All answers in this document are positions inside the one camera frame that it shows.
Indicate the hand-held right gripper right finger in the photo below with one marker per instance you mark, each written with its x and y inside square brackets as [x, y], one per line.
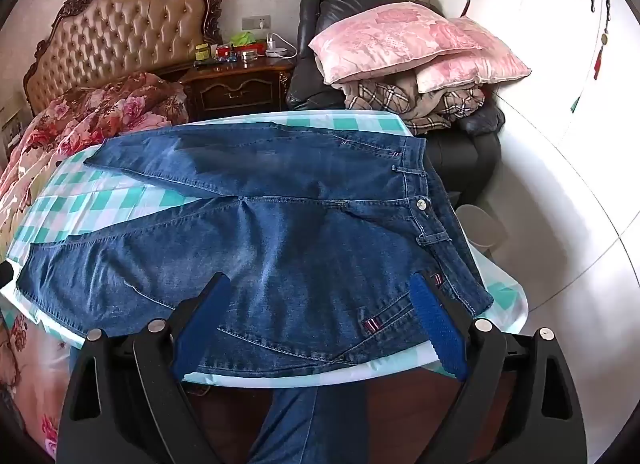
[435, 329]

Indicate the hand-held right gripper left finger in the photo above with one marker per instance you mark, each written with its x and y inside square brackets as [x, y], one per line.
[200, 324]

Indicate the blue denim pants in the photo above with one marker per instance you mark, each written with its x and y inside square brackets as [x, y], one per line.
[300, 244]

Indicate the white stool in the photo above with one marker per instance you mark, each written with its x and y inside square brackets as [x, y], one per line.
[477, 226]

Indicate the green checkered tablecloth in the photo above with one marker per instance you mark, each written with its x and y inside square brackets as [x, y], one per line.
[65, 194]

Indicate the plaid blanket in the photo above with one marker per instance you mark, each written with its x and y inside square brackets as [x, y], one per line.
[390, 99]

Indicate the floral blanket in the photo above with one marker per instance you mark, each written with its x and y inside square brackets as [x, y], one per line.
[100, 109]

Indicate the dark wooden nightstand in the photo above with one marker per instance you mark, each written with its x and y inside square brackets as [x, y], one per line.
[235, 89]

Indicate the small pink floral pillow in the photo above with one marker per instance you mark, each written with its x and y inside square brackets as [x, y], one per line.
[480, 69]

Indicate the yellow jar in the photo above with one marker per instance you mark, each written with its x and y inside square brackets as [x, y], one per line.
[202, 52]

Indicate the round metal tin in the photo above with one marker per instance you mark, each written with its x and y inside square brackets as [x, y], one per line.
[249, 56]

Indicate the black leather armchair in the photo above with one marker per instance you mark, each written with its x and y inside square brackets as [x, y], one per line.
[307, 69]

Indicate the green bag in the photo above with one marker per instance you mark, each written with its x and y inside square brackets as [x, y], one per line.
[242, 38]

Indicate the large pink floral pillow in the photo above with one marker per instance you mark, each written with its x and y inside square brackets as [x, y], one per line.
[390, 39]

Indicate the white wardrobe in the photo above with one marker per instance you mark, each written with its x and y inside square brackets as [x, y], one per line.
[540, 44]

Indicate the tufted leather headboard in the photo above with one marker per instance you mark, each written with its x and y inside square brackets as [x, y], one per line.
[125, 29]

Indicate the red tassel ornament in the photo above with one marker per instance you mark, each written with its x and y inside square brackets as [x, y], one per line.
[598, 62]

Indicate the wall socket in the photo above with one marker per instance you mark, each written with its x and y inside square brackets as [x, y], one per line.
[256, 22]

